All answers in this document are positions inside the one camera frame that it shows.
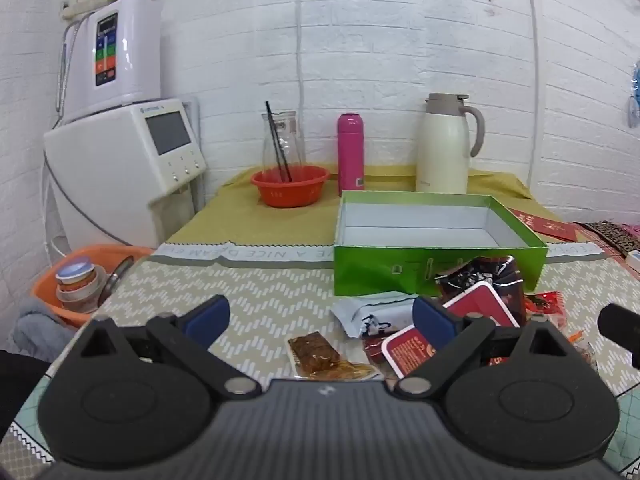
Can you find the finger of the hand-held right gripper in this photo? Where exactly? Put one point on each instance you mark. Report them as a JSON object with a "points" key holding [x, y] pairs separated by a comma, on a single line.
{"points": [[620, 325]]}

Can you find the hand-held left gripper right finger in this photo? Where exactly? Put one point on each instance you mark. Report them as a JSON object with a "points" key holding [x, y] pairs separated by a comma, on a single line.
{"points": [[432, 322]]}

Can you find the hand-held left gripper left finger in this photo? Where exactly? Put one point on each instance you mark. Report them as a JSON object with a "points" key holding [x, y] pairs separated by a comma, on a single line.
{"points": [[207, 317]]}

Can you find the red nut packet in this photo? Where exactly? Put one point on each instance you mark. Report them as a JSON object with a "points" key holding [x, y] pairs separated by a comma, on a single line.
{"points": [[480, 302], [405, 352]]}

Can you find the orange edged clear nut packet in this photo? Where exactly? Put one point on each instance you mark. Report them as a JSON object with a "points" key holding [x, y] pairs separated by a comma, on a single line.
{"points": [[580, 346]]}

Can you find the grey white snack packet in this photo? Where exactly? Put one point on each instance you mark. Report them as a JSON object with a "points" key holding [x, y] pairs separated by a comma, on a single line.
{"points": [[370, 312]]}

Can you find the dark red small packet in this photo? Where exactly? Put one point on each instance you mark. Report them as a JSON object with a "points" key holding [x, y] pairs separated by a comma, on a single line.
{"points": [[372, 347]]}

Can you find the black glossy snack packet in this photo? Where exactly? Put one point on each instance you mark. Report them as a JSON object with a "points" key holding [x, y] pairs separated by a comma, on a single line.
{"points": [[480, 270]]}

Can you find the green cardboard box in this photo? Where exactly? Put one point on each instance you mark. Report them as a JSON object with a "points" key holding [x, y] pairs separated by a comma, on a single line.
{"points": [[380, 270]]}

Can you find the red striped snack packet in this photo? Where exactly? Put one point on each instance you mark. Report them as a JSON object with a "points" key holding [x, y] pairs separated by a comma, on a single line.
{"points": [[542, 305]]}

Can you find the brown snack clear wrap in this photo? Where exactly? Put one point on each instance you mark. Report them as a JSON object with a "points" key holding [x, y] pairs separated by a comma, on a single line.
{"points": [[315, 355]]}

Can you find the grey zigzag tablecloth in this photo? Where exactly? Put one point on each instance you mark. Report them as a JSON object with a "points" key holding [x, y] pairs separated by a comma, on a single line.
{"points": [[225, 280]]}

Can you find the leopard print cloth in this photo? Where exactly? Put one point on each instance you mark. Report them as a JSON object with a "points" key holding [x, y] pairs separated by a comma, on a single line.
{"points": [[607, 232]]}

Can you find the yellow green tablecloth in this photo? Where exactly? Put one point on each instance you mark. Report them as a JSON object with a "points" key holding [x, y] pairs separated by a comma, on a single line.
{"points": [[225, 220]]}

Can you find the metal lid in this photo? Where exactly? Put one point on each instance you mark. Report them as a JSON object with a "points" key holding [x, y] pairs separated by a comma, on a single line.
{"points": [[117, 275]]}

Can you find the red envelope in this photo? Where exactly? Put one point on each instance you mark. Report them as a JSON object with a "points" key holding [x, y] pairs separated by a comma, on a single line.
{"points": [[547, 225]]}

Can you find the jar with blue lid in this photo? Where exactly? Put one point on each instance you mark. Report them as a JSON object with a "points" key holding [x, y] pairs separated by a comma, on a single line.
{"points": [[75, 270]]}

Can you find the red plastic basket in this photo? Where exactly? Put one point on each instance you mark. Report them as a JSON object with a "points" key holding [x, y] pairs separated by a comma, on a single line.
{"points": [[290, 192]]}

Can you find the orange plastic basin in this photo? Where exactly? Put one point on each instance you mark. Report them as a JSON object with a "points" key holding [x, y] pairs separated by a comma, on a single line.
{"points": [[50, 295]]}

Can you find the cream thermal jug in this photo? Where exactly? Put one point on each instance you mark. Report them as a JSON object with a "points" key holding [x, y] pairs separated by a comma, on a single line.
{"points": [[442, 155]]}

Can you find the white machine with screen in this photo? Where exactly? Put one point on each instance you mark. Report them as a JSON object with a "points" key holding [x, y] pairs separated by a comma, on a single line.
{"points": [[100, 185]]}

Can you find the grey cloth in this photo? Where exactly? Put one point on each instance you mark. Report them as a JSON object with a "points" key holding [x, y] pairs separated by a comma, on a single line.
{"points": [[35, 330]]}

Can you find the black chopstick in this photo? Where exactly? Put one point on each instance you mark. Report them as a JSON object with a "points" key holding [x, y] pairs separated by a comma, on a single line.
{"points": [[280, 157], [276, 135]]}

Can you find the pink thermos bottle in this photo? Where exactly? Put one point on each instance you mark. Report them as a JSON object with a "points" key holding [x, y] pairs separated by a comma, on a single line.
{"points": [[351, 155]]}

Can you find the dark cloth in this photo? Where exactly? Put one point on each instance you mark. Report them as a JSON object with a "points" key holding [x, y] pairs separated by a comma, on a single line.
{"points": [[22, 390]]}

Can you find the glass carafe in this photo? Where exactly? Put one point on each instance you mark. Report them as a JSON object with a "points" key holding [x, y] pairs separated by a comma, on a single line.
{"points": [[291, 135]]}

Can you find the teal checked mat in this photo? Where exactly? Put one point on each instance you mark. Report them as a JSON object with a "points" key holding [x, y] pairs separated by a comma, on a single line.
{"points": [[30, 420]]}

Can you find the blue hanging item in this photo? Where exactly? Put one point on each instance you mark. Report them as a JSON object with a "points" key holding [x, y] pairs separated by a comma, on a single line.
{"points": [[635, 95]]}

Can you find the white water ionizer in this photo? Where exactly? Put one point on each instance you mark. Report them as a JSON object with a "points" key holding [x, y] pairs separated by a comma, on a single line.
{"points": [[130, 50]]}

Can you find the white wall conduit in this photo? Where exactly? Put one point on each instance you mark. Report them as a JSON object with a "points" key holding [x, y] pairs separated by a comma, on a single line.
{"points": [[535, 60]]}

